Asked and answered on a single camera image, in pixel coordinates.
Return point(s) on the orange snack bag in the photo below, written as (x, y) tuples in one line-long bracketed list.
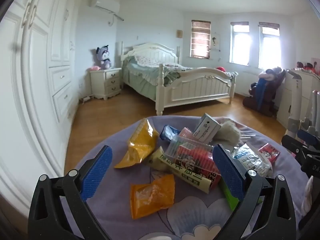
[(141, 144)]

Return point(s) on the green solid drink sachet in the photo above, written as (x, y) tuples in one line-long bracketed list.
[(232, 201)]

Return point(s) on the blue wet wipe packet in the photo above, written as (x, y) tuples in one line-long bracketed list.
[(168, 133)]

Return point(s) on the dark red floor cushion pile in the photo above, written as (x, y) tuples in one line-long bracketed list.
[(263, 92)]

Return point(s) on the white wardrobe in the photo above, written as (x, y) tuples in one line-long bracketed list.
[(38, 94)]

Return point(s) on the orange wrapper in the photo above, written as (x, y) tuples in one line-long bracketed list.
[(146, 199)]

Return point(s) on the red cartoon snack box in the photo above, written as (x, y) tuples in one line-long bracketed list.
[(270, 152)]

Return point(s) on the white wooden bed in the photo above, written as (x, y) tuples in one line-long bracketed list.
[(154, 71)]

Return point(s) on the white air conditioner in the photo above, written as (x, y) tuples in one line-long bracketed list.
[(110, 5)]

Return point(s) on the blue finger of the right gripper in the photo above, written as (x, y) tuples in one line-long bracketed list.
[(308, 138)]

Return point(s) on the white nightstand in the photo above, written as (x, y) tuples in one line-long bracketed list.
[(105, 83)]

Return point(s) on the right hand in white glove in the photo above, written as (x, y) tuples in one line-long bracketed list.
[(307, 201)]

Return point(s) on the grey white standing pole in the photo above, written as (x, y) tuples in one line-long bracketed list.
[(296, 103)]

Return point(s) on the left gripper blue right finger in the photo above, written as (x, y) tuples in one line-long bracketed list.
[(233, 178)]

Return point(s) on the yellow milk powder packet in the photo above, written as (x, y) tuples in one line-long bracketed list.
[(158, 161)]

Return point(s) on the purple plush toy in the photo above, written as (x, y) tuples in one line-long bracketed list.
[(103, 57)]

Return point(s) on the white fluffy pompom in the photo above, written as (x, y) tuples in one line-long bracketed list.
[(229, 132)]

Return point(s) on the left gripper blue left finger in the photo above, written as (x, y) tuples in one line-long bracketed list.
[(93, 171)]

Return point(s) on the pink plush on nightstand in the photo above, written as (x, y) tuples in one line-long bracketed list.
[(95, 68)]

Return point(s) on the white small carton box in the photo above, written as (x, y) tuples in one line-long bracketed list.
[(206, 129)]

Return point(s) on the white dresser cabinet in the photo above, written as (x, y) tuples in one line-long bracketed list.
[(310, 82)]

